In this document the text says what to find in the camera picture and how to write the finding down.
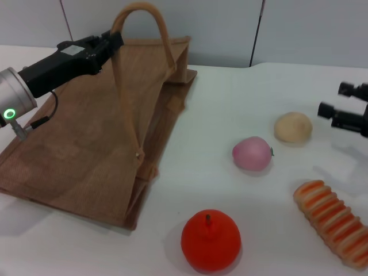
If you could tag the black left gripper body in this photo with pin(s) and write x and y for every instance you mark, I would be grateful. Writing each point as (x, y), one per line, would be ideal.
(63, 63)

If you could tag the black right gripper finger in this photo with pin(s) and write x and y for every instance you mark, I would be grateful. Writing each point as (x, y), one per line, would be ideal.
(353, 90)
(345, 118)

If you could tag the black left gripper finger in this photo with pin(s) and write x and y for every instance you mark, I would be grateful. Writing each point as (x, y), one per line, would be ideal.
(110, 47)
(104, 36)

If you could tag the thin dark wall strip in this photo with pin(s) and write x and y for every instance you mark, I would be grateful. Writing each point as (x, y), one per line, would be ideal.
(66, 20)
(256, 31)

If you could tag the beige round egg yolk pastry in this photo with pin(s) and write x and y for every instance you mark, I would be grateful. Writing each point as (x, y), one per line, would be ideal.
(293, 128)

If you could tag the brown jute tote bag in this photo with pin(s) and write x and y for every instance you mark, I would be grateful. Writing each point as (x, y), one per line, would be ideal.
(86, 129)

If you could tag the orange striped bread roll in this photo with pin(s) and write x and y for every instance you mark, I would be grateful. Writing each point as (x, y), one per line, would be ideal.
(330, 218)

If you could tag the red toy apple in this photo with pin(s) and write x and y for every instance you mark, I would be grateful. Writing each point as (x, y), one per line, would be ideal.
(211, 244)

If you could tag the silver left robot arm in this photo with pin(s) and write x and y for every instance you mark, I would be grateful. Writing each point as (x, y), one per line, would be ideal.
(14, 89)

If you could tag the pink toy peach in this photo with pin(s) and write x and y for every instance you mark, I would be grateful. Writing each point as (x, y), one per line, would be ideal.
(251, 153)

